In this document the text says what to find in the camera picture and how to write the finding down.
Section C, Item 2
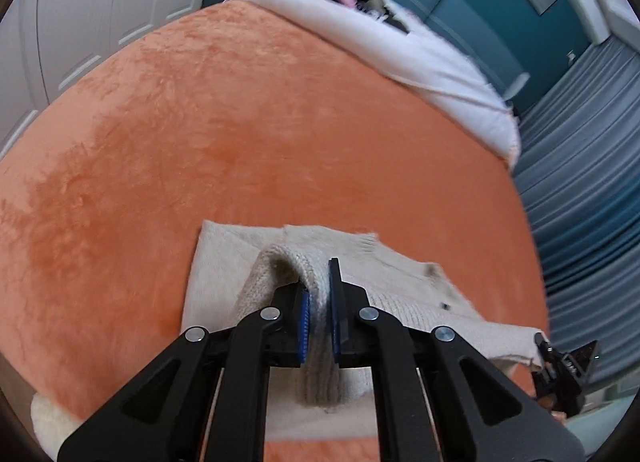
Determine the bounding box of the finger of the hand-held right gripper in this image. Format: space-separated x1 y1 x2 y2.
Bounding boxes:
534 332 565 377
565 340 601 383

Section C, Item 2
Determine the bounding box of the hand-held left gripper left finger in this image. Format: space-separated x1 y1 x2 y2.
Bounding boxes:
56 282 313 462

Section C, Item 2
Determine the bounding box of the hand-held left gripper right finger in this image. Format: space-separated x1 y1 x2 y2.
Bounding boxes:
327 257 586 462

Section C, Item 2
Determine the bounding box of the cream knit sweater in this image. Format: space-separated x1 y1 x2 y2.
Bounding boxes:
180 219 551 443

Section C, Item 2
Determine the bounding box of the grey-blue curtain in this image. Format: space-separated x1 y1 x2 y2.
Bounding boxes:
510 40 640 393

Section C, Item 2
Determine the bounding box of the orange plush blanket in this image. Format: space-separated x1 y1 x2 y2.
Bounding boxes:
0 0 551 462

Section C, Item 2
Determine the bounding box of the cream fuzzy cloth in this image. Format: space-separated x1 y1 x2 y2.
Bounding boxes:
30 389 86 460

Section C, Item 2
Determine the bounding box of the white blanket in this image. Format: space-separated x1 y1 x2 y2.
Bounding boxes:
222 0 523 168

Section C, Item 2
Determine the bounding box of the white wardrobe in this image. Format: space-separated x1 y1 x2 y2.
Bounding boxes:
0 0 251 158

